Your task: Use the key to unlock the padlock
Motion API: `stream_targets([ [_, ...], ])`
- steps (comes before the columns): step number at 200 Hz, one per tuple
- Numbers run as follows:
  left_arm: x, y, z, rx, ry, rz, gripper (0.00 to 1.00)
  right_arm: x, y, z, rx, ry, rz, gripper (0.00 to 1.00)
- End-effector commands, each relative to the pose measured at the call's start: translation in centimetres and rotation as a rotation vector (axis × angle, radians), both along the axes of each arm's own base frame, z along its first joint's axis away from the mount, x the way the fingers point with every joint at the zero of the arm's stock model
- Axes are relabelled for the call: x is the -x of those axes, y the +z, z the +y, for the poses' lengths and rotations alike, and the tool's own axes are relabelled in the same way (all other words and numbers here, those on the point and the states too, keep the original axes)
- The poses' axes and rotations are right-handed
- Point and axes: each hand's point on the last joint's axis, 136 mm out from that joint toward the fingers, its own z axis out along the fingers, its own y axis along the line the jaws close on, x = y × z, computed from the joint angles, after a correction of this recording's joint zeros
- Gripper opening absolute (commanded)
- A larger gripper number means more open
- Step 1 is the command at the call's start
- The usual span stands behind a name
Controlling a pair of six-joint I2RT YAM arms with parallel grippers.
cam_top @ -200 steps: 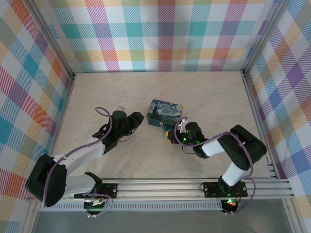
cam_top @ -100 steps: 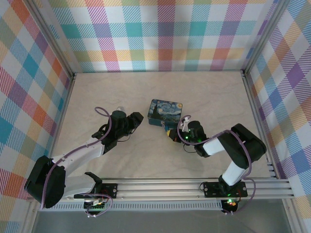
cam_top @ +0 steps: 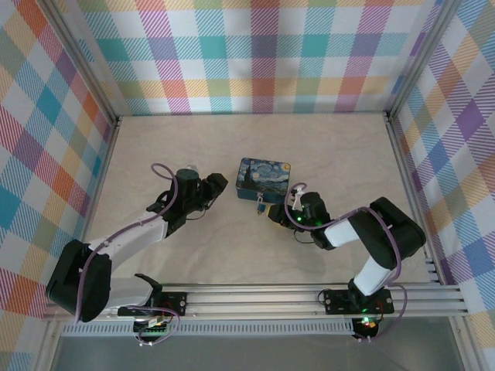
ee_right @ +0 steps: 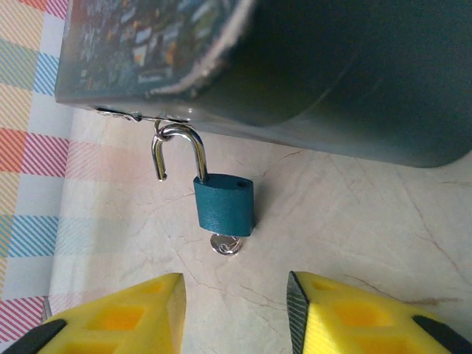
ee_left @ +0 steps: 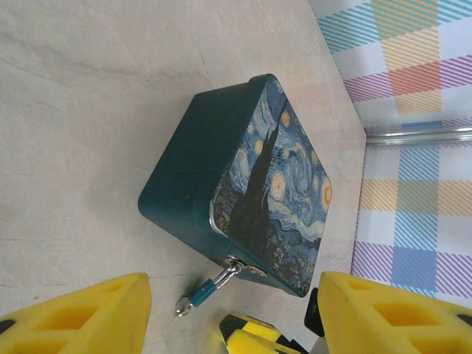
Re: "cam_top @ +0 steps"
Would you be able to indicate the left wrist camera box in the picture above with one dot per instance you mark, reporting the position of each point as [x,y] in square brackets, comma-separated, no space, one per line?
[192,168]

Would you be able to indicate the green terminal controller board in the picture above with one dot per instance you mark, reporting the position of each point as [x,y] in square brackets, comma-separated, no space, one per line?
[152,327]

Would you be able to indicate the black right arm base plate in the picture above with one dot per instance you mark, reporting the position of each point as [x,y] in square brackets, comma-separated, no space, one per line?
[336,301]

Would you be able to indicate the small padlock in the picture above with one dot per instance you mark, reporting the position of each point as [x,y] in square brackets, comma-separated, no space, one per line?
[261,206]

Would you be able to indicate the long aluminium base rail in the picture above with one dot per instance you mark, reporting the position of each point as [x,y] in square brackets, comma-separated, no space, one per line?
[251,299]

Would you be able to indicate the starry night printed tin box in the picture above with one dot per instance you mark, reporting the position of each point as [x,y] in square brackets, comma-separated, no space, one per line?
[265,174]

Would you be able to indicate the aluminium frame post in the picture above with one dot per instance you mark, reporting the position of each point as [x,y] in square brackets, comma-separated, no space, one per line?
[83,65]
[419,65]

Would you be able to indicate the controller board with lit LEDs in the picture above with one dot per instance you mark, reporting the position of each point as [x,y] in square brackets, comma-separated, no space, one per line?
[366,322]

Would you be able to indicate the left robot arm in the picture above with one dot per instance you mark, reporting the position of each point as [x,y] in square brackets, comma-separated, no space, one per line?
[77,278]

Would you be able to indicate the aluminium side rail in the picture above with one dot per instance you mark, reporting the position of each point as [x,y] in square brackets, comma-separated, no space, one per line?
[94,201]

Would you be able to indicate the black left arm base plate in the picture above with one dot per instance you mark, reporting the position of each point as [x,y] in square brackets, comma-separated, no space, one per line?
[176,303]

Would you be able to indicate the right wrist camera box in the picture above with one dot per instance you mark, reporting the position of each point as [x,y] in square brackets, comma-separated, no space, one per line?
[298,199]

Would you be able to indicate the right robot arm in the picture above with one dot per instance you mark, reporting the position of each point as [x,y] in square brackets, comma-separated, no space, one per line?
[394,232]

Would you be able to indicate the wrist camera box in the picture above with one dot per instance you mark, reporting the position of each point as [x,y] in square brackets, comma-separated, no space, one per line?
[298,199]
[192,168]

